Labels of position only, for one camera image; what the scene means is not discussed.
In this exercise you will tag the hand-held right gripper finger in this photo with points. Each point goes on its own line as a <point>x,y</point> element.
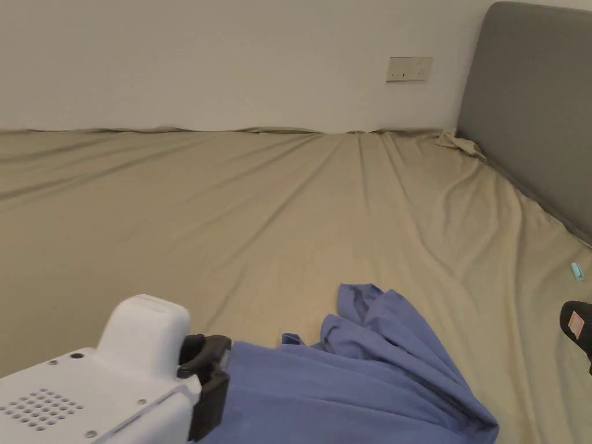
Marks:
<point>576,323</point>

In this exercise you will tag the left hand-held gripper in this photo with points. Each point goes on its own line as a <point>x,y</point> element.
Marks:
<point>92,388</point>

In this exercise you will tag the blue shirt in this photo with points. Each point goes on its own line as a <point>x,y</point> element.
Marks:
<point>351,384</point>

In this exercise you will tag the small light blue clip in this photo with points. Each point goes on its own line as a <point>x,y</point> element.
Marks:
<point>576,271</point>

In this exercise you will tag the grey padded headboard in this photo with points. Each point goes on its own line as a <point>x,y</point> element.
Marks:
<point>532,101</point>

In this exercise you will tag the bed with beige sheet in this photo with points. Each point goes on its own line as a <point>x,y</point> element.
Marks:
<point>231,208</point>

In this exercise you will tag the beige wall socket plate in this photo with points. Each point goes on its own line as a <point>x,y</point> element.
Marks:
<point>409,69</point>

